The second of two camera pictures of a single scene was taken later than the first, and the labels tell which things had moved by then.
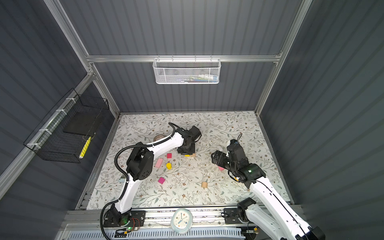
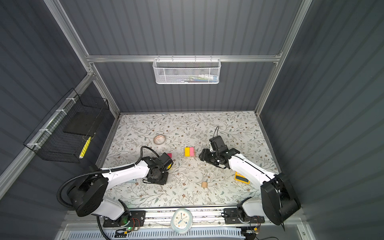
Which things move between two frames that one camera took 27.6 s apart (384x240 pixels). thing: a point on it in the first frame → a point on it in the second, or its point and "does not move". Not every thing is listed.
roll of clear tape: x=159 y=137 does not move
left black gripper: x=181 y=151 → x=164 y=182
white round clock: x=181 y=221 does not move
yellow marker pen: x=82 y=154 does not move
